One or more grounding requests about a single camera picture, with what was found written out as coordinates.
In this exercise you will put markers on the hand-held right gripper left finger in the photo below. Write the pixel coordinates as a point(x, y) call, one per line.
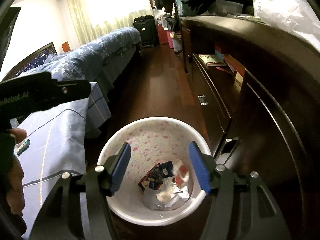
point(121, 170)

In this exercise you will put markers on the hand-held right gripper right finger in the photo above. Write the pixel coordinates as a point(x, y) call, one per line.
point(200, 170)

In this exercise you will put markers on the silver foil wrapper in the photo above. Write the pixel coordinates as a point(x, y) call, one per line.
point(177, 197)

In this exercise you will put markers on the blue chip bag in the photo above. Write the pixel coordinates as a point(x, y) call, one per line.
point(156, 177)

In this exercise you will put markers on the white pink-dotted trash bin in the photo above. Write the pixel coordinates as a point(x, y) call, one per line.
point(150, 140)

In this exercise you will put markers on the teal snack wrapper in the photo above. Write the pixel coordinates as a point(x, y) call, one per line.
point(23, 147)

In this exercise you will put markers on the person's left hand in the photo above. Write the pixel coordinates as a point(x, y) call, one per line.
point(17, 192)

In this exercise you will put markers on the dark blue star pillow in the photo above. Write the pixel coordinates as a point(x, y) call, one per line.
point(37, 61)

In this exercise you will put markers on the dark wooden bed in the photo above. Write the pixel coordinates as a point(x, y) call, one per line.
point(37, 53)

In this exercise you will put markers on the orange wooden cabinet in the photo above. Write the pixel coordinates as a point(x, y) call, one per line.
point(65, 47)

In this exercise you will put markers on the blue floral duvet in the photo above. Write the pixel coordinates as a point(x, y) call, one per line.
point(95, 52)

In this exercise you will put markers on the pale green curtain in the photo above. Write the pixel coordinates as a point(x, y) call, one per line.
point(75, 12)

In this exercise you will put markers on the dark wooden dresser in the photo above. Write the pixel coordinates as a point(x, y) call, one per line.
point(262, 80)

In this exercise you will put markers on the green cover book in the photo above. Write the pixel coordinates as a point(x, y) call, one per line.
point(212, 59)

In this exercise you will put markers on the black suitcase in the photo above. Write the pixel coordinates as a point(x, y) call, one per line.
point(146, 30)

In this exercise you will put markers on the pink bucket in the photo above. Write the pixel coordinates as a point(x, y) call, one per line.
point(172, 40)

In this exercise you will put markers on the red box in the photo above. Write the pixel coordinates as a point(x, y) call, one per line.
point(162, 35)

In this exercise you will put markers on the white plastic bag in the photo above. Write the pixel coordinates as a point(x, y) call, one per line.
point(287, 12)

